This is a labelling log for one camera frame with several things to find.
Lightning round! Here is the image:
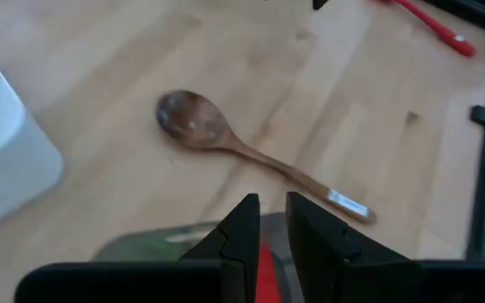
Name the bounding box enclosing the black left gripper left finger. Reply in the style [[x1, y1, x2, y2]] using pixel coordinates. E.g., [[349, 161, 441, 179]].
[[179, 192, 262, 303]]

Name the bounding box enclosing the red spatula clear handle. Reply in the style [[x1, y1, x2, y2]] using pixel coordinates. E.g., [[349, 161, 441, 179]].
[[254, 242, 285, 303]]

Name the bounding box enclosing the brown wooden spoon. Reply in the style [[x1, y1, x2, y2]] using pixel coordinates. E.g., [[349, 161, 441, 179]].
[[154, 89, 377, 225]]

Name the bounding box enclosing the red silicone spoon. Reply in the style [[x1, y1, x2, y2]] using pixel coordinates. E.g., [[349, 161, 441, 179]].
[[375, 0, 478, 58]]

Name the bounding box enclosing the grey metal baking pan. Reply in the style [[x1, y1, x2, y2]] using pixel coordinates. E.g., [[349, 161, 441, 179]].
[[93, 212, 306, 303]]

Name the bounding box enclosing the white plastic bin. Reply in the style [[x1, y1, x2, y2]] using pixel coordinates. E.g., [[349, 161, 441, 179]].
[[0, 33, 65, 235]]

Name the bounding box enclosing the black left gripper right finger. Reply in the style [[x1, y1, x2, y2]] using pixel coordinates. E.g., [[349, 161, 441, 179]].
[[285, 191, 424, 303]]

